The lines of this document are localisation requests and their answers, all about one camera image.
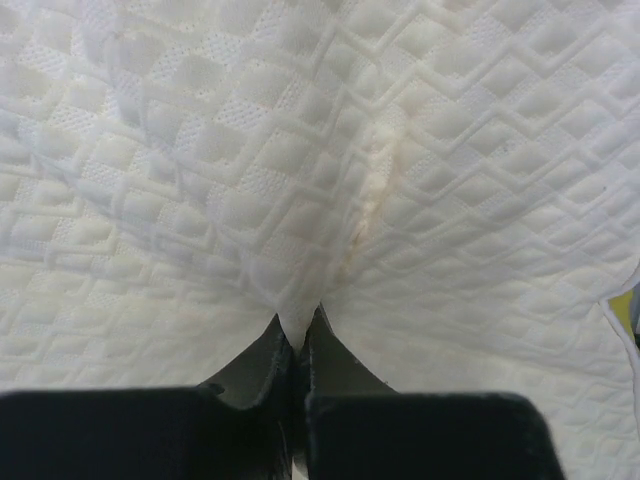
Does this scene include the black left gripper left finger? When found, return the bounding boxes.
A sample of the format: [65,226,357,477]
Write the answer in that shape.
[1,320,292,479]

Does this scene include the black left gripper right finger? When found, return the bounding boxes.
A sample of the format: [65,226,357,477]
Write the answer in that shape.
[301,307,565,479]

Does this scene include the cream quilted pillow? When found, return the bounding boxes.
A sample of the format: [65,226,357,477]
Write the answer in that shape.
[1,1,639,479]

